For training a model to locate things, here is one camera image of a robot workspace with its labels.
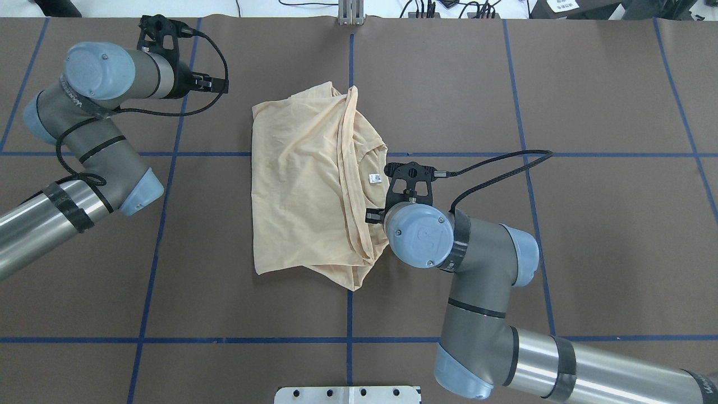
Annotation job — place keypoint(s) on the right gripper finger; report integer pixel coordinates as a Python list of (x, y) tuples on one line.
[(375, 215)]

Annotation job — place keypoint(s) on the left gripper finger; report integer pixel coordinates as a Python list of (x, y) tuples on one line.
[(212, 88), (204, 79)]

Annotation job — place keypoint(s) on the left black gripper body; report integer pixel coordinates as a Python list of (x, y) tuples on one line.
[(183, 85)]

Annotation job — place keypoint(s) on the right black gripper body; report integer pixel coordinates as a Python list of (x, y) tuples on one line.
[(372, 216)]

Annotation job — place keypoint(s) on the cream long-sleeve graphic shirt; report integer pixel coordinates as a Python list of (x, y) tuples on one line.
[(317, 165)]

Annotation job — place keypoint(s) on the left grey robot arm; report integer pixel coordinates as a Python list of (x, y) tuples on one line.
[(105, 174)]

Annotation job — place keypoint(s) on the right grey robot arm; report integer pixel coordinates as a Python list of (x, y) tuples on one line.
[(478, 350)]

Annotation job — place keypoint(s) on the aluminium camera post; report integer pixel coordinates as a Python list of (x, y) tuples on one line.
[(351, 12)]

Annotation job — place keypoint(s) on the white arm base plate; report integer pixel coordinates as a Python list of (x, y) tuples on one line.
[(350, 394)]

